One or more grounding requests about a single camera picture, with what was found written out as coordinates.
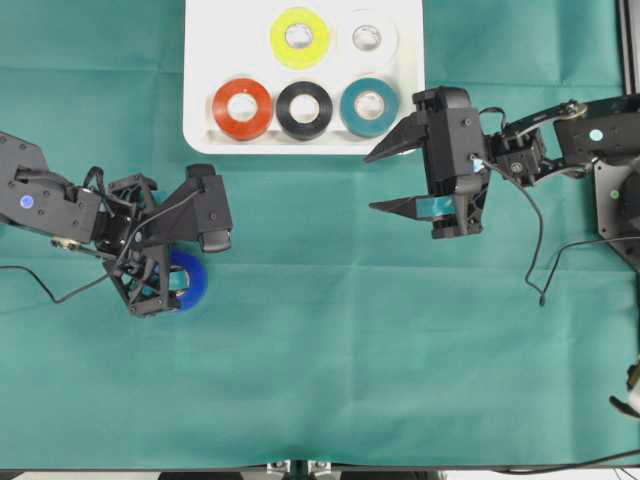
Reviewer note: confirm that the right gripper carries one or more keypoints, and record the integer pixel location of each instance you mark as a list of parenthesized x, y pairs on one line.
[(446, 127)]

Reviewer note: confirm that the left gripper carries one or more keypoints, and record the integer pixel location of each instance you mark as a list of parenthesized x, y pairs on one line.
[(139, 266)]

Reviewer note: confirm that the blue tape roll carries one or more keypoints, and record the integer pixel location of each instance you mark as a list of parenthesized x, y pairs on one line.
[(197, 278)]

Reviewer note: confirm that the green tape roll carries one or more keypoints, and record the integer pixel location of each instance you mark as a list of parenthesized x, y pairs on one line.
[(368, 107)]

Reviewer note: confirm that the white tape roll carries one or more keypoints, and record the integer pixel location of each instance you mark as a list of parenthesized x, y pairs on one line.
[(367, 39)]

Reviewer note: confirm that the black tape roll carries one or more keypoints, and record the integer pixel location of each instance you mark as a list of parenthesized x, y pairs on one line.
[(304, 110)]

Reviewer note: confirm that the yellow tape roll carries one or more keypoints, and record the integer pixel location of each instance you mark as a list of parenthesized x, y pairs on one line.
[(299, 38)]

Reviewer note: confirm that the red tape roll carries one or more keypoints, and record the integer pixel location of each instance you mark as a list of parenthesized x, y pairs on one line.
[(242, 108)]

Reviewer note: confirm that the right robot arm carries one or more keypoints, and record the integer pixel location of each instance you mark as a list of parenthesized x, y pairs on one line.
[(574, 139)]

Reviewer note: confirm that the white plastic case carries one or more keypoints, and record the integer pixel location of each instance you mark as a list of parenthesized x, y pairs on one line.
[(224, 40)]

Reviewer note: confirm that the green table cloth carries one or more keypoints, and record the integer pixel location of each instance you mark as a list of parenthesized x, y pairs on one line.
[(329, 331)]

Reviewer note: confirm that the black aluminium frame rail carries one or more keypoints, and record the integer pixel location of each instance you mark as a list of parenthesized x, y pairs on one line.
[(629, 30)]

